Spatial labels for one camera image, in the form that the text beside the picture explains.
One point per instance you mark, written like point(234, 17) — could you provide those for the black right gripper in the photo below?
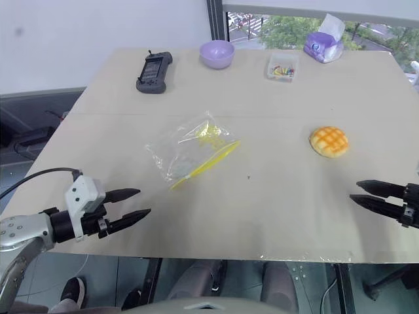
point(412, 199)

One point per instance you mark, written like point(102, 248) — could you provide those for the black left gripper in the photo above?
point(93, 223)

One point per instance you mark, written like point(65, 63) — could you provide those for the round golden pineapple bun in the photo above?
point(328, 141)

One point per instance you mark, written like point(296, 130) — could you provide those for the clear yellow-zipper plastic bag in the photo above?
point(183, 153)

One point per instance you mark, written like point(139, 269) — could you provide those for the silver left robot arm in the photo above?
point(19, 229)

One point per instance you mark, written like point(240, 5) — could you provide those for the black table leg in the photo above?
point(152, 278)
point(345, 288)

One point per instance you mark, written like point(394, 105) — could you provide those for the black stand base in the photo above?
point(386, 284)

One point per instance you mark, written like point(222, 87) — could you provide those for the black shoe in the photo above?
point(72, 291)
point(132, 300)

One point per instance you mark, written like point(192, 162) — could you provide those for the black power strip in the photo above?
point(32, 140)

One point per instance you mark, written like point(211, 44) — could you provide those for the grey robot torso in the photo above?
point(203, 307)

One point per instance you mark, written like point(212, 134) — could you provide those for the white plastic object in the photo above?
point(414, 70)

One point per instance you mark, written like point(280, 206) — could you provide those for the black handheld controller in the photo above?
point(154, 72)

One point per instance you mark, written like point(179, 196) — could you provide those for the small colourful pieces pile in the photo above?
point(283, 71)

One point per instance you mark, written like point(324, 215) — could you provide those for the purple tissue pack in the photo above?
point(322, 45)

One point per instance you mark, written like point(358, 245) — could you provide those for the clear plastic box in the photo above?
point(281, 60)

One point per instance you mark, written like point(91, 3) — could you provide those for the purple plastic bowl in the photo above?
point(216, 55)

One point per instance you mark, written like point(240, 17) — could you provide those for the white roller blind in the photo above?
point(311, 8)

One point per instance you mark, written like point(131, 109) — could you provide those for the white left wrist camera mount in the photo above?
point(82, 193)

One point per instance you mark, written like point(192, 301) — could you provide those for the dark window frame post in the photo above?
point(215, 19)

